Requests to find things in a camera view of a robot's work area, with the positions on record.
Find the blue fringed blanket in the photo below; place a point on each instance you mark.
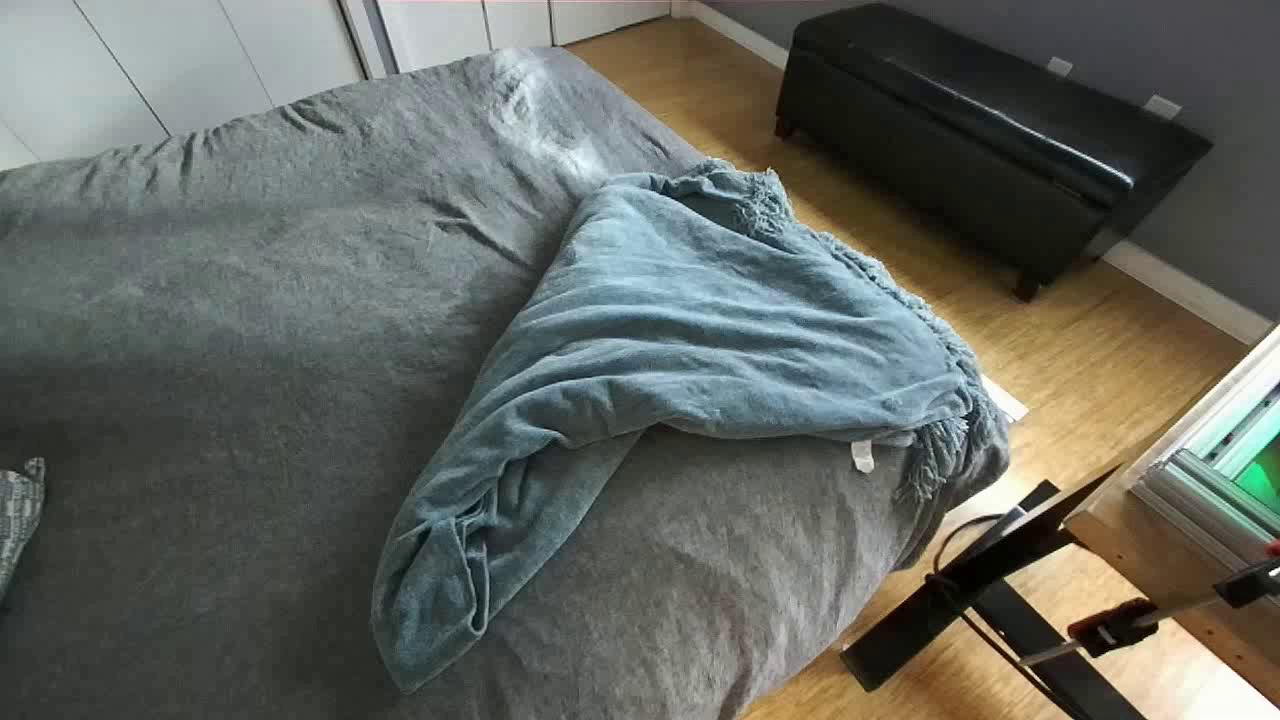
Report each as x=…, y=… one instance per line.
x=720, y=320

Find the black metal stand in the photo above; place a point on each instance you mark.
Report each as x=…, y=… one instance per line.
x=934, y=605

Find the black leather bench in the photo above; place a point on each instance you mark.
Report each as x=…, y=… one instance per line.
x=960, y=134

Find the grey bed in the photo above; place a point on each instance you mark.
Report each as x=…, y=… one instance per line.
x=200, y=335

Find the black clamp with red grip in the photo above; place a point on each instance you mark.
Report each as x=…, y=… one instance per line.
x=1114, y=627

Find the white baseboard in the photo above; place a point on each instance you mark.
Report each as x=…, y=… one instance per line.
x=1186, y=287

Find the wooden table board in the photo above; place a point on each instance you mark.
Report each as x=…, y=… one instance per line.
x=1162, y=555

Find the white wardrobe doors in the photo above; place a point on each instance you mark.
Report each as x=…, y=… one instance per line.
x=173, y=54

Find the grey checked pillow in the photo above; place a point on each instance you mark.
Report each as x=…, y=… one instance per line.
x=19, y=520

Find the white bed frame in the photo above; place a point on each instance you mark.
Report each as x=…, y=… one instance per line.
x=1002, y=403

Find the white wall outlet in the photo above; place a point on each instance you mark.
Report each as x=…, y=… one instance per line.
x=1162, y=107
x=1061, y=66

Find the aluminium profile frame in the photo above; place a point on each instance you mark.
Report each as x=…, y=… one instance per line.
x=1202, y=484

